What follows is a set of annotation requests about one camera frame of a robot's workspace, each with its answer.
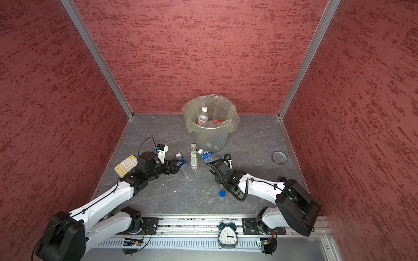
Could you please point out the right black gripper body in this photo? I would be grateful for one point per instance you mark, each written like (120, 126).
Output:
(220, 181)

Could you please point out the beige calculator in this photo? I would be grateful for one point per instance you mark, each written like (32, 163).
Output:
(126, 166)

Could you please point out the right circuit board with cables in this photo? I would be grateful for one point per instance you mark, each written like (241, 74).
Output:
(269, 245)

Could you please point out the tape roll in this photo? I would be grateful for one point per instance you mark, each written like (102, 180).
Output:
(279, 157)

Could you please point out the translucent green bin liner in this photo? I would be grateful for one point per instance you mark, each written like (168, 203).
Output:
(219, 107)

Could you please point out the green label square bottle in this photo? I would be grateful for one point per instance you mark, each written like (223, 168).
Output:
(194, 164)

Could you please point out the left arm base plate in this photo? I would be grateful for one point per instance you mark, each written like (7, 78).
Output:
(151, 225)

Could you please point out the red white label water bottle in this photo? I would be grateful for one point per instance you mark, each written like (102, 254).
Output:
(203, 117)

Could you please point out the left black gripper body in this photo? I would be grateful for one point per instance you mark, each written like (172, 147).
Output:
(154, 172)

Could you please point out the Pocari blue label bottle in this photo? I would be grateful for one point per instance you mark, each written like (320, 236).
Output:
(207, 156)

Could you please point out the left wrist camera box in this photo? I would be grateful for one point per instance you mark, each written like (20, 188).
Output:
(161, 152)

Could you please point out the clear bottle blue cap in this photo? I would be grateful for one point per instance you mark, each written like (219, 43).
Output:
(222, 192)

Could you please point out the aluminium front rail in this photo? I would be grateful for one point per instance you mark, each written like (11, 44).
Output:
(204, 226)

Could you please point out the red label cola bottle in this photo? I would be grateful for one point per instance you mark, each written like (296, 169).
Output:
(214, 123)

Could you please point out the green alarm clock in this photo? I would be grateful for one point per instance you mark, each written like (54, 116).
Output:
(227, 235)

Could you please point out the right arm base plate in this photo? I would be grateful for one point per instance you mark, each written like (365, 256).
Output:
(253, 227)

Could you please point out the circuit board with cables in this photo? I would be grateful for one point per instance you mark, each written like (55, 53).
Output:
(135, 245)
(269, 245)

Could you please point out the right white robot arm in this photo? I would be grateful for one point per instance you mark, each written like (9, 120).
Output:
(294, 207)

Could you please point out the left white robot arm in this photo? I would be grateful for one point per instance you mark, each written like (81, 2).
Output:
(69, 236)

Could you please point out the left circuit board with cables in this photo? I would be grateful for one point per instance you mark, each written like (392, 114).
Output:
(135, 245)

